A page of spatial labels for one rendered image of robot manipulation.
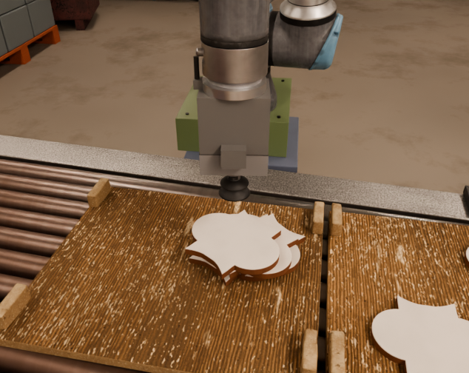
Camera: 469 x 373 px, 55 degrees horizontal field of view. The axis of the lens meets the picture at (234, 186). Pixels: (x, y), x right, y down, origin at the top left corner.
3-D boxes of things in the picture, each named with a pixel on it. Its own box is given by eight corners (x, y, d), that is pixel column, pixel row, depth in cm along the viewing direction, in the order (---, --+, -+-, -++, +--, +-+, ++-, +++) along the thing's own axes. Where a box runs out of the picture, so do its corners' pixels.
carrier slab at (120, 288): (106, 192, 87) (104, 185, 86) (322, 217, 80) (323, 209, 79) (-8, 345, 58) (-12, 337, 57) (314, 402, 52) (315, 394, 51)
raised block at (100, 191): (102, 189, 85) (100, 176, 83) (112, 189, 85) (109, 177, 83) (88, 207, 80) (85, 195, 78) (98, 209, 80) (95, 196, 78)
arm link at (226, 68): (270, 49, 47) (191, 49, 47) (268, 92, 49) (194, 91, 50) (267, 29, 53) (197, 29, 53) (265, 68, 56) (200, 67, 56)
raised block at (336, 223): (329, 214, 78) (331, 200, 77) (340, 215, 78) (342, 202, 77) (329, 236, 74) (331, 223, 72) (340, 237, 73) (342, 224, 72)
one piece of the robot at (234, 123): (186, 75, 46) (194, 203, 56) (274, 76, 46) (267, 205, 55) (195, 46, 54) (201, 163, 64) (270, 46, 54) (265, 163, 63)
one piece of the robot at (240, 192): (219, 186, 59) (219, 197, 60) (248, 186, 59) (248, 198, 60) (220, 169, 62) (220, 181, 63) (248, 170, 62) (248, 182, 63)
